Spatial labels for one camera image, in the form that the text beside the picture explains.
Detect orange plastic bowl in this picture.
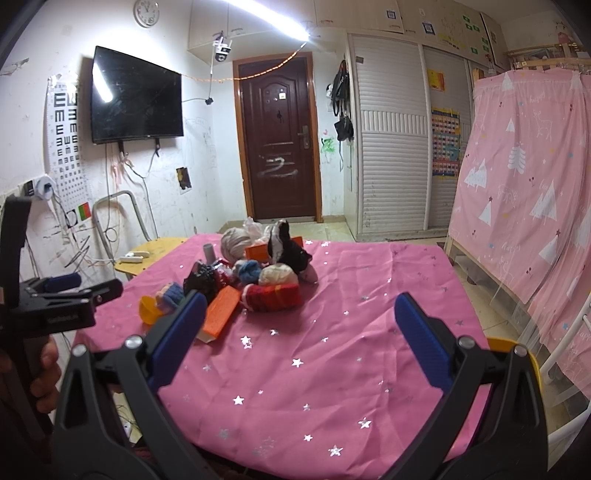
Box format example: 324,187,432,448
138,296,164,326

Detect black plastic bag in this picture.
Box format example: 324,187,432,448
182,261,218,304

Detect grey plastic cup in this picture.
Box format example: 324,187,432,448
202,243,216,265

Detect red white snack wrapper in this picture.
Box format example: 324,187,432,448
211,258,238,289

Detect cream sock ball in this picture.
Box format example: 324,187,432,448
259,263,298,286

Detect blue knitted sock ball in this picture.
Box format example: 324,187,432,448
235,260,263,285

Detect black white pink sock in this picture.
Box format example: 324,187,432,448
267,219,318,283

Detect beige knitted scarf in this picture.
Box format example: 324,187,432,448
221,227,253,264

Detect orange rectangular box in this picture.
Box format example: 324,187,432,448
245,236,304,263

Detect white plastic bag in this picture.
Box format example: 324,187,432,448
242,217,273,246

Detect person's left hand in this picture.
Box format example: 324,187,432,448
0,335,62,415

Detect eye chart poster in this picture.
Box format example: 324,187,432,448
45,74,91,228

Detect white power strip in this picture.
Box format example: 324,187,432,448
118,250,151,264

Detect pink star tablecloth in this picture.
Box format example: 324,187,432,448
73,233,492,480

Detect pink tree-print bed curtain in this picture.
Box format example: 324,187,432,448
449,69,590,353

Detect white louvered wardrobe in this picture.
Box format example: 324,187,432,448
345,35,473,241

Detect hanging black bags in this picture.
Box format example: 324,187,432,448
328,60,355,142

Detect dark brown door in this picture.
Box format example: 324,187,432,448
232,52,322,222

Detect ceiling tube light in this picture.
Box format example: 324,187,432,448
224,0,310,42

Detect wall-mounted black television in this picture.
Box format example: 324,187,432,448
90,46,183,144

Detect colourful wall chart poster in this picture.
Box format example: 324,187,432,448
431,108,462,177

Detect white wall clock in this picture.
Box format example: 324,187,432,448
133,0,160,28

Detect white security camera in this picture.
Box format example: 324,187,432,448
212,32,232,63

